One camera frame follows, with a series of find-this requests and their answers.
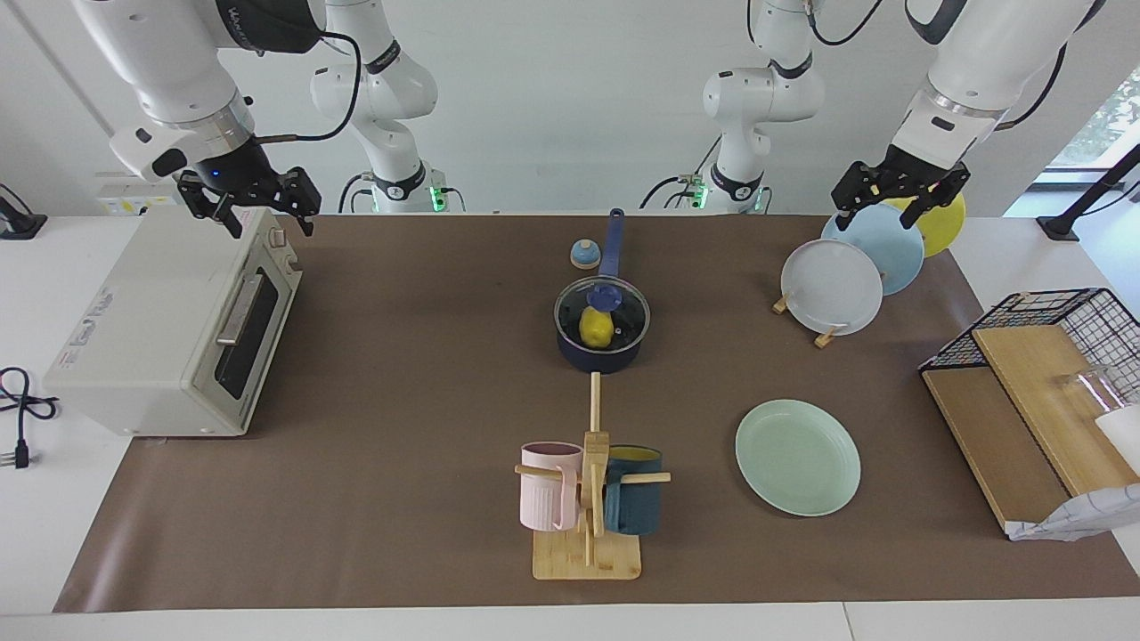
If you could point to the beige toaster oven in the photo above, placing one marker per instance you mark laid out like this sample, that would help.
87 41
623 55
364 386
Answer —
134 338

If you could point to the mint green plate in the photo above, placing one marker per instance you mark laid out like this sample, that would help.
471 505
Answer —
797 458

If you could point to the glass lid with blue knob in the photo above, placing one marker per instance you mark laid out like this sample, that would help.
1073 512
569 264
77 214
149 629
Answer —
606 296

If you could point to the clear drinking glass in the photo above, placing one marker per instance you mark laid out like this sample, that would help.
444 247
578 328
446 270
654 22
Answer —
1091 387

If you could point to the white power strip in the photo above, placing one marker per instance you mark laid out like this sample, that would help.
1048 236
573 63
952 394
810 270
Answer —
134 200

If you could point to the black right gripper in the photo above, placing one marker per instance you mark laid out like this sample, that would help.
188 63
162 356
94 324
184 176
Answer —
236 178

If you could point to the white plastic container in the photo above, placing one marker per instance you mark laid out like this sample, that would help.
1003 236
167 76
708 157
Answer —
1124 436

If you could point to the brown table mat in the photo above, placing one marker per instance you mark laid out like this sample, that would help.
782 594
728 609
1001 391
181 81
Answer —
401 499

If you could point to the light wooden shelf board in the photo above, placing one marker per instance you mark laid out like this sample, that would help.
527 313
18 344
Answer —
1042 392

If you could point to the white checked cloth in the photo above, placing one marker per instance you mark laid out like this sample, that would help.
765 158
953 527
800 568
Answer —
1087 516

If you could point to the black angled stand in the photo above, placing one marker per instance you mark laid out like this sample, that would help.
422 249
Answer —
1064 223

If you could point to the dark teal mug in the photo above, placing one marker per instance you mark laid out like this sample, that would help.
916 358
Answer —
637 507

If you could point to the grey plate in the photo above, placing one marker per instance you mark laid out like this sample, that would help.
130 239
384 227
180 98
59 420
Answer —
833 289

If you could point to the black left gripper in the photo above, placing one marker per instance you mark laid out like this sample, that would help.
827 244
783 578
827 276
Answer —
908 178

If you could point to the light blue plate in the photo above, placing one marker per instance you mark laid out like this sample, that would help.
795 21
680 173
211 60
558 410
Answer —
891 258

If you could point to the wooden mug tree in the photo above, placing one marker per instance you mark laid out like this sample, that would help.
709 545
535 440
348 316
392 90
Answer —
588 556

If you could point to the dark wooden shelf board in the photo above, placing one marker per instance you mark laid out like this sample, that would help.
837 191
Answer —
989 445

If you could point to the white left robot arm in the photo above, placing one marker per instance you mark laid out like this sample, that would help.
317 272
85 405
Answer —
989 62

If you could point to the pink ribbed mug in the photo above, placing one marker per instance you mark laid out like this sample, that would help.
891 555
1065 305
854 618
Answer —
543 499

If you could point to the small blue round timer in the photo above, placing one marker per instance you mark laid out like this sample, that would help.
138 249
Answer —
584 258

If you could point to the window with green view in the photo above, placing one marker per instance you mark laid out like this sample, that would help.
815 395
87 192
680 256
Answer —
1109 116

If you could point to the dark blue saucepan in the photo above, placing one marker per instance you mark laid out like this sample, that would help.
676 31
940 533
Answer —
588 361

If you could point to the yellow potato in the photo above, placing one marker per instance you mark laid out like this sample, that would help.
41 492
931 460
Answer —
597 329

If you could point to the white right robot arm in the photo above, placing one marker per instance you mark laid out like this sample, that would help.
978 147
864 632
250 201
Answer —
169 53

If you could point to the yellow plate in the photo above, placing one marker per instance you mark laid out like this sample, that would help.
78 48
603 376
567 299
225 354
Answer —
944 227

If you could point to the wooden plate rack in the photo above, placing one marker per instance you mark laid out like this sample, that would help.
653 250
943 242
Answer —
826 338

